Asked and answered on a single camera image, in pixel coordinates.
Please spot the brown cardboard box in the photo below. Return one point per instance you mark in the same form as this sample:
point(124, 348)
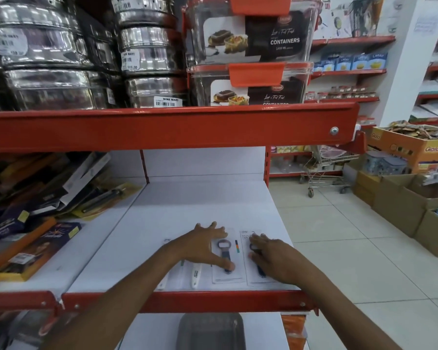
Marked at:
point(365, 187)
point(434, 236)
point(398, 204)

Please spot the orange cardboard box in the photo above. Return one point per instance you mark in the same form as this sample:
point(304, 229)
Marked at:
point(405, 149)

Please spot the person's left forearm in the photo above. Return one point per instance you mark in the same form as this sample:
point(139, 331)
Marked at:
point(116, 306)

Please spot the person's right forearm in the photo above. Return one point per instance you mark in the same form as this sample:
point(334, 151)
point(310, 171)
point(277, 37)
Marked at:
point(335, 309)

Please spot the small steel round tin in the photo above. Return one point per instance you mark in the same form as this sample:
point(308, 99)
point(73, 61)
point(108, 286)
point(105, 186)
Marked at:
point(142, 10)
point(155, 91)
point(149, 50)

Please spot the person's right hand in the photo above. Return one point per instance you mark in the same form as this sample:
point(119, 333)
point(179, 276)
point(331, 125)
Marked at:
point(277, 262)

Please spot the pile of packaged kitchen tools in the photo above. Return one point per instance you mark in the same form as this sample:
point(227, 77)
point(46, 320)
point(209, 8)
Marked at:
point(25, 193)

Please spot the grey plastic tray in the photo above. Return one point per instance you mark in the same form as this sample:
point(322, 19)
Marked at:
point(211, 333)

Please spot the person's left thumb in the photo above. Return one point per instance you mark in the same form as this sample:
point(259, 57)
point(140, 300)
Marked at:
point(227, 266)

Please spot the orange packets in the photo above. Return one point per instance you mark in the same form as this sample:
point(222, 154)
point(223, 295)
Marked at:
point(295, 333)

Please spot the row of blue boxes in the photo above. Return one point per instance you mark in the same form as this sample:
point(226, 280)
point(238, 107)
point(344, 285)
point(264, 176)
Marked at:
point(350, 62)

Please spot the person's left hand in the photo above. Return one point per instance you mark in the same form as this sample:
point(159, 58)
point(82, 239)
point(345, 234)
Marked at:
point(200, 247)

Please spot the large steel round tin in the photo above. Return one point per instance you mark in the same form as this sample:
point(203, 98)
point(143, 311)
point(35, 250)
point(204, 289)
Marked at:
point(36, 36)
point(58, 89)

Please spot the yellow card packaged tool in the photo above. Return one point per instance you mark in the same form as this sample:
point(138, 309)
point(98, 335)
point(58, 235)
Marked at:
point(106, 198)

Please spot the yellow boxed utensil packet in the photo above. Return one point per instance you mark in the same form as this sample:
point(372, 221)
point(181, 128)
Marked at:
point(40, 251)

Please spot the metal shopping cart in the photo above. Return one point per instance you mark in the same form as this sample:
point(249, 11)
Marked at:
point(328, 171)

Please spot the row of white boxes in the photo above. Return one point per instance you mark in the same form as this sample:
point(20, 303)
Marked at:
point(345, 18)

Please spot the person's right thumb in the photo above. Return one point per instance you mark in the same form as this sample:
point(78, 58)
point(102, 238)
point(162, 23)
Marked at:
point(254, 256)

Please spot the clear container with orange lid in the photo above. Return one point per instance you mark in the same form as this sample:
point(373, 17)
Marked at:
point(255, 89)
point(262, 36)

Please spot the white price tag holder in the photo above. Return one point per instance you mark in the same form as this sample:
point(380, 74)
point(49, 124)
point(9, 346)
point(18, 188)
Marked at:
point(358, 133)

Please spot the red metal shelf rack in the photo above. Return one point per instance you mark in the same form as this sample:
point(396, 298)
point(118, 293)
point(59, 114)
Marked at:
point(168, 127)

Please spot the clear lidded storage containers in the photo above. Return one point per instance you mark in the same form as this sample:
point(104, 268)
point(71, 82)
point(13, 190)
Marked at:
point(385, 163)

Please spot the red background shelf unit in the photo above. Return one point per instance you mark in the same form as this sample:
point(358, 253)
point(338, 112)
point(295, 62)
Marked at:
point(350, 40)

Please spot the blue bottle opener packet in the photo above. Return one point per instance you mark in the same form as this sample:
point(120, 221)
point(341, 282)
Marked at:
point(237, 264)
point(249, 273)

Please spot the red shelf with white stacks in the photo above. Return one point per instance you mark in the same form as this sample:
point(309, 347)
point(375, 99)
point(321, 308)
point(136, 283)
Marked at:
point(436, 96)

